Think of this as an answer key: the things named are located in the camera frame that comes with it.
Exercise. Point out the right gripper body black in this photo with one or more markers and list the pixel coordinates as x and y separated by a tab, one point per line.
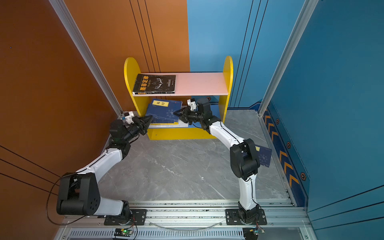
196	117

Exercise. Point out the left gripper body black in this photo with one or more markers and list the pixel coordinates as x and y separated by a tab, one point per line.
132	132

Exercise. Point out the white La Dame book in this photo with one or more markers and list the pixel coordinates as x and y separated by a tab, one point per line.
168	125

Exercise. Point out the navy book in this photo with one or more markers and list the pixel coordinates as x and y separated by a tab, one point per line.
163	109
164	122
265	155

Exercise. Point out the black book orange title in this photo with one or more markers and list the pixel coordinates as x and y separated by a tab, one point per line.
154	84

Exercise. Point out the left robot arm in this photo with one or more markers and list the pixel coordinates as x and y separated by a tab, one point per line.
79	191

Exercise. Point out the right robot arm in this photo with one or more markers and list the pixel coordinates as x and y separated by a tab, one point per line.
244	156

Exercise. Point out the yellow pink blue bookshelf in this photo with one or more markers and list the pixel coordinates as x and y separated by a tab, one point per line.
187	84

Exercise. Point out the left green circuit board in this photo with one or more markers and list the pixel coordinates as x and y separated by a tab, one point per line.
124	233

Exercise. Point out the green circuit board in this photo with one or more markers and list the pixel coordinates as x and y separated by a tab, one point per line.
124	233
252	233

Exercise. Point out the right green circuit board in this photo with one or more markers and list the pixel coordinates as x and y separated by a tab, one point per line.
252	233

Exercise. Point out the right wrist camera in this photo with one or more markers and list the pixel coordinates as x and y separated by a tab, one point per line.
192	105

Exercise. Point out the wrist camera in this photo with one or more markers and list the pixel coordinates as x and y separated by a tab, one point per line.
127	117
192	105

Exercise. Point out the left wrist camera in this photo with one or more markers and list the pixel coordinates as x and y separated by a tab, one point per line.
127	117

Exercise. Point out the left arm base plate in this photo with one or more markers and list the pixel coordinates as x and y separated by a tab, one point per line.
135	217

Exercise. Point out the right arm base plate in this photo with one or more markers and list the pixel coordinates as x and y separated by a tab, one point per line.
242	217

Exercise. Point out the aluminium frame rail front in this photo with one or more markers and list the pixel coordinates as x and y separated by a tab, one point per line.
195	220

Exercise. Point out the left aluminium corner post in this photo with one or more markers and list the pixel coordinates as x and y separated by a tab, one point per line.
75	34

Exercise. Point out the aluminium corner post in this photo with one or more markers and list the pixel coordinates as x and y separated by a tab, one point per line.
295	36
75	34

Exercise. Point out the right aluminium corner post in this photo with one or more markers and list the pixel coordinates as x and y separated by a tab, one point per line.
295	36

